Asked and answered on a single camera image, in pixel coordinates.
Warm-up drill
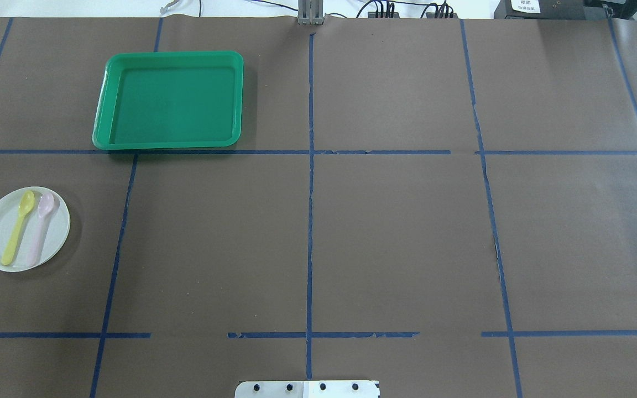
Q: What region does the black cable plug right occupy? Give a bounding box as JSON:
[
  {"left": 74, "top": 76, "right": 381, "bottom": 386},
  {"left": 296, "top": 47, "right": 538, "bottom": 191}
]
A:
[{"left": 420, "top": 1, "right": 457, "bottom": 19}]

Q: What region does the pink plastic spoon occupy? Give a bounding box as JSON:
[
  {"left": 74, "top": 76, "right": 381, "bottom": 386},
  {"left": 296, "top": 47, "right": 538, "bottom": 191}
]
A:
[{"left": 25, "top": 192, "right": 56, "bottom": 269}]

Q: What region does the black cable plug left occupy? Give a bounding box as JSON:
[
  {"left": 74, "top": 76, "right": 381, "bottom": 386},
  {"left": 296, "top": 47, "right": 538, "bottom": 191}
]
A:
[{"left": 358, "top": 1, "right": 399, "bottom": 19}]

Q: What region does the black cable plug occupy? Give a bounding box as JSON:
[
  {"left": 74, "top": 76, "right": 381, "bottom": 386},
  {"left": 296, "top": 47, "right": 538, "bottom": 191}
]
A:
[
  {"left": 358, "top": 1, "right": 399, "bottom": 19},
  {"left": 420, "top": 1, "right": 457, "bottom": 19}
]

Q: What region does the brown table mat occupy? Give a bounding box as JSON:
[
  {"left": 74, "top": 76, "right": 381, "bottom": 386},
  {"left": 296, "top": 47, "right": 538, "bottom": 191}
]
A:
[{"left": 0, "top": 16, "right": 637, "bottom": 397}]

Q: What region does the black device box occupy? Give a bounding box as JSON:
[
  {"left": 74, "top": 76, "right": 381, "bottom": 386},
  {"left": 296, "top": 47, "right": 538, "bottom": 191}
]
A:
[{"left": 493, "top": 1, "right": 611, "bottom": 20}]

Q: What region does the white round plate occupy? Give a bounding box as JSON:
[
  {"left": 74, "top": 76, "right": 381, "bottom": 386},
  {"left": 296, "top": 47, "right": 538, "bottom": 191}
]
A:
[{"left": 0, "top": 186, "right": 71, "bottom": 273}]

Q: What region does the grey metal post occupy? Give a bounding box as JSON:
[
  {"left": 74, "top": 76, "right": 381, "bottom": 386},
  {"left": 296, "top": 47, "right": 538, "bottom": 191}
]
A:
[{"left": 297, "top": 0, "right": 325, "bottom": 25}]

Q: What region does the yellow plastic spoon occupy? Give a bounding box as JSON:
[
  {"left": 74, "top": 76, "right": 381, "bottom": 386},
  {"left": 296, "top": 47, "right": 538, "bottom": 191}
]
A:
[{"left": 2, "top": 191, "right": 35, "bottom": 265}]

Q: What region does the metal base plate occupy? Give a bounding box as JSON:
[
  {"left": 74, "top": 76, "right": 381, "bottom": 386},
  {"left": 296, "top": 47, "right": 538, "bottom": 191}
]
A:
[{"left": 234, "top": 380, "right": 381, "bottom": 397}]

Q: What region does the green plastic tray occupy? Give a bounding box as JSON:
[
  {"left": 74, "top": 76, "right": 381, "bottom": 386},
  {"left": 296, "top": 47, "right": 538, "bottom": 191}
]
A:
[{"left": 91, "top": 51, "right": 244, "bottom": 150}]

